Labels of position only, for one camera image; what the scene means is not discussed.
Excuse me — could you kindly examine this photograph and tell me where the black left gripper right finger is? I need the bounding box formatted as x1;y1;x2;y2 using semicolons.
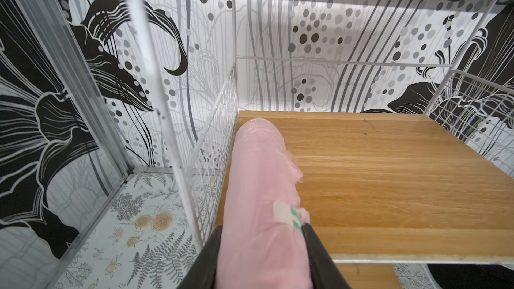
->
302;223;351;289

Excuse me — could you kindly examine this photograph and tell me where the black cap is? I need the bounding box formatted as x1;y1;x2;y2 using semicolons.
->
428;264;513;289

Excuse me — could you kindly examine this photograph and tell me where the white wire wooden shelf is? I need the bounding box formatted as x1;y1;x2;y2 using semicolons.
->
116;0;514;289

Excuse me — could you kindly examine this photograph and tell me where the pink trash bag roll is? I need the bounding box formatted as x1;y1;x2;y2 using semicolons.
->
215;118;313;288

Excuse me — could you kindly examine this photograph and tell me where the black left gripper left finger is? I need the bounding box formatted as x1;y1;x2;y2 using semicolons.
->
178;226;222;289

